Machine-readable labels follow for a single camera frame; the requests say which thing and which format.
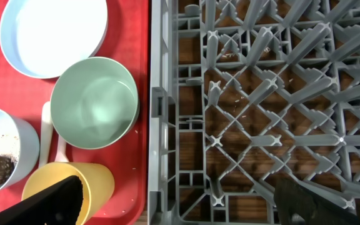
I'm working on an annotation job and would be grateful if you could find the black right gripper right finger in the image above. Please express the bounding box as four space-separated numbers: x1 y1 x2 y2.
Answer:
274 179 360 225

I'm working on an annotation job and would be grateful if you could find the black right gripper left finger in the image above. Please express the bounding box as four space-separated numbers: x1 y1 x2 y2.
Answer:
0 175 83 225

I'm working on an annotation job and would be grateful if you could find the yellow plastic cup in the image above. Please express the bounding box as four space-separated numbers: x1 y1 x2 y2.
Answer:
22 162 115 225

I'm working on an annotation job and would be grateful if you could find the mint green bowl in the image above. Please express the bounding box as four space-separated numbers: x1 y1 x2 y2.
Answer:
51 57 139 149

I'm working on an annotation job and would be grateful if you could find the light blue bowl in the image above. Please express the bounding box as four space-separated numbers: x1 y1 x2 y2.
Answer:
0 109 40 190

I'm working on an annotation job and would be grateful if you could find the grey dishwasher rack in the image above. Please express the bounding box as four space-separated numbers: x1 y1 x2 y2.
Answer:
147 0 360 224

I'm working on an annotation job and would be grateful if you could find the white plastic fork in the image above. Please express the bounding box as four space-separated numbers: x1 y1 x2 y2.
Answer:
54 136 69 163

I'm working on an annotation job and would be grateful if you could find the white plastic spoon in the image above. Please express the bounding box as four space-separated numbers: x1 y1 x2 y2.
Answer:
39 101 53 167

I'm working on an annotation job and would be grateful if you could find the red serving tray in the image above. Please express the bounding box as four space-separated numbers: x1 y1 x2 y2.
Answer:
0 0 149 224

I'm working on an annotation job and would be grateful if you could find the light blue plate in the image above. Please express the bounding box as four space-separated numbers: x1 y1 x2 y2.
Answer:
0 0 108 79

